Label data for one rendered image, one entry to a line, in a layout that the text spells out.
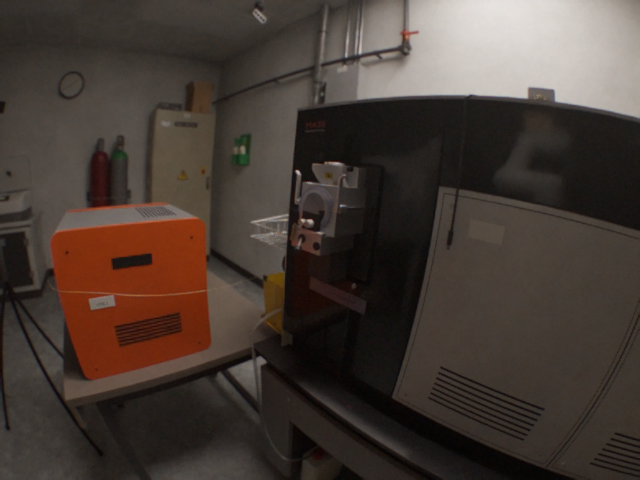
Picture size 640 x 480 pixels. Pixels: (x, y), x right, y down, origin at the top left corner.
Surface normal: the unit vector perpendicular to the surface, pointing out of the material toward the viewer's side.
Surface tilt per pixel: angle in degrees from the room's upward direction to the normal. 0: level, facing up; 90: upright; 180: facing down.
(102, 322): 90
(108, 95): 90
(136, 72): 90
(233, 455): 0
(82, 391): 0
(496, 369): 90
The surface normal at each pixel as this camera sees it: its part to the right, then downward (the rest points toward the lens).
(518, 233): -0.70, 0.11
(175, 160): 0.70, 0.23
